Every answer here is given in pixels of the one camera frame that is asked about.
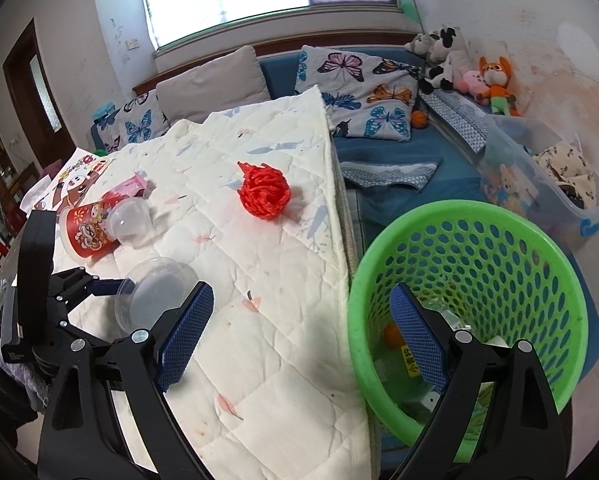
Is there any orange peel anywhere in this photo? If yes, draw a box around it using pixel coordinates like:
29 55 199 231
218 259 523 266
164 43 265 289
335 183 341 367
383 323 404 352

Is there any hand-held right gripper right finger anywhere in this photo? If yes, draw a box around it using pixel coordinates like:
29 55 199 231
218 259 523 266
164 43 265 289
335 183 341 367
389 282 567 480

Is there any clear storage bin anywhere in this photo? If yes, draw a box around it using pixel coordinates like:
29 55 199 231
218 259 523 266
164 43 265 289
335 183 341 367
479 114 599 253

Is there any teal cushion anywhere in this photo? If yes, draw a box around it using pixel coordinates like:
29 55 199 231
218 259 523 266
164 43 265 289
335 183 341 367
92 102 120 126

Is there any pink plush toy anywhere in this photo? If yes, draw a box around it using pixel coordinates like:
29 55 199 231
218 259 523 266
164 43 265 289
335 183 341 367
454 70 487 101

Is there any brown wooden door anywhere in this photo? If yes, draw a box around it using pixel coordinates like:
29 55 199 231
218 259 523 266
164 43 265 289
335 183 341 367
2 17 75 171

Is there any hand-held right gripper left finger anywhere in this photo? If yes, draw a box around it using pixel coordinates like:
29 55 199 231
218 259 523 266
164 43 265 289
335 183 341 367
38 281 215 480

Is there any red rope ball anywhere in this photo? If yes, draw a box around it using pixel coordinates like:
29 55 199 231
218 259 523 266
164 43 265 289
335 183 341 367
237 161 291 218

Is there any blue patterned folded blanket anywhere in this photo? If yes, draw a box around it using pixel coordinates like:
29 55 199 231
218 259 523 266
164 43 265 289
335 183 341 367
422 91 490 153

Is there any red printed paper cup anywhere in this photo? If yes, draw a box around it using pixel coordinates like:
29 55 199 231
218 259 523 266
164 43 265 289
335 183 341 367
58 195 130 261

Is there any red plastic stool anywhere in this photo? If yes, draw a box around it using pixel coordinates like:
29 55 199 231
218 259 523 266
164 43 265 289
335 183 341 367
0 240 18 273

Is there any beige cushion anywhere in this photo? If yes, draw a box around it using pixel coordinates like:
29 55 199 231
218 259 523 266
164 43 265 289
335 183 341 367
156 45 273 123

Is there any blue sofa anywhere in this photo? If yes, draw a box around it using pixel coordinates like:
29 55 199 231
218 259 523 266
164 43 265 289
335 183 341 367
87 47 599 461

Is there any orange fox plush toy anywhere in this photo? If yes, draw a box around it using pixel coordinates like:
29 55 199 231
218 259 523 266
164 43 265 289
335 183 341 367
477 56 523 117

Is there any person's left hand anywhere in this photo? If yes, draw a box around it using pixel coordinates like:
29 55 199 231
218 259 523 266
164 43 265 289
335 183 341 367
0 345 51 407

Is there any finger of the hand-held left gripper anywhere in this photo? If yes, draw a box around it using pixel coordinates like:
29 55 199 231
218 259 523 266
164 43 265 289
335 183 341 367
52 302 98 343
50 267 126 311

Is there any green plastic basket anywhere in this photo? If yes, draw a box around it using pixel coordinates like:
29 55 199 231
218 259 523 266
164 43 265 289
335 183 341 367
347 200 589 463

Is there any grey plush toy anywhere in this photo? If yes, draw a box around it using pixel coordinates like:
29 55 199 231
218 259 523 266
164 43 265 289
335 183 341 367
404 30 440 56

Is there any butterfly print pillow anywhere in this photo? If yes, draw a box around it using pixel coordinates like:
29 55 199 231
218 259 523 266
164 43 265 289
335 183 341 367
297 45 425 106
94 91 170 153
323 85 415 142

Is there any cream patterned cloth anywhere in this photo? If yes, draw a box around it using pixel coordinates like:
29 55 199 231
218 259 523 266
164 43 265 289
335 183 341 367
532 140 597 208

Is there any blue patterned towel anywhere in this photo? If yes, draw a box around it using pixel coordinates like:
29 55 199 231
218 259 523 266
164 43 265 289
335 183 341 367
339 160 443 194

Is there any white quilted blanket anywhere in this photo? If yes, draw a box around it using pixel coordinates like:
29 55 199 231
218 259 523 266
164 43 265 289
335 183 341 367
17 85 383 480

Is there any pink plastic wrapper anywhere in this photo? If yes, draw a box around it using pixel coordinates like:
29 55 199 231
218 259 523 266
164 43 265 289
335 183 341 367
104 171 148 201

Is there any cow plush toy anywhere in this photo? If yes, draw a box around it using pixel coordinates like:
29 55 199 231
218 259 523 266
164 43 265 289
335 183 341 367
418 25 473 95

